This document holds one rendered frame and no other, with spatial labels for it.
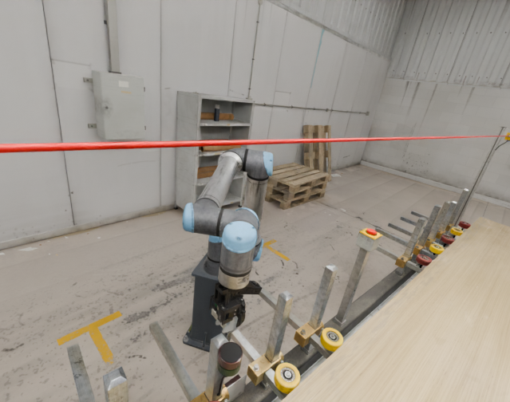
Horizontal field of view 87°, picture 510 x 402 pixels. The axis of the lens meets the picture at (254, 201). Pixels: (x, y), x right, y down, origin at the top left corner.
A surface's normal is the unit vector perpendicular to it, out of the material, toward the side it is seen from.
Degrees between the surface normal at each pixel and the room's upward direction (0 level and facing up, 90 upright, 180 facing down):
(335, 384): 0
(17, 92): 90
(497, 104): 90
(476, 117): 90
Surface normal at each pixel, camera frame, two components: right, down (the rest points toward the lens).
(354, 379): 0.14, -0.91
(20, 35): 0.71, 0.36
